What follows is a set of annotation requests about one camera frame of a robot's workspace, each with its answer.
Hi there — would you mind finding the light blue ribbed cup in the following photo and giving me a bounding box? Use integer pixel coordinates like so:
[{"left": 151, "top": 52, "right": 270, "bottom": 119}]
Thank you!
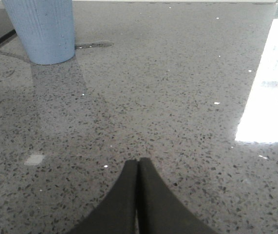
[{"left": 2, "top": 0, "right": 75, "bottom": 65}]

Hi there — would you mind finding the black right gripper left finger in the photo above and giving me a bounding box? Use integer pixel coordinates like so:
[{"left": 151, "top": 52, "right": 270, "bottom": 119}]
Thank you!
[{"left": 69, "top": 160, "right": 138, "bottom": 234}]

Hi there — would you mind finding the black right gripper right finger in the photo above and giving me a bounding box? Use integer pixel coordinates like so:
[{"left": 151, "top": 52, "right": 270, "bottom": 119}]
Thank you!
[{"left": 137, "top": 157, "right": 215, "bottom": 234}]

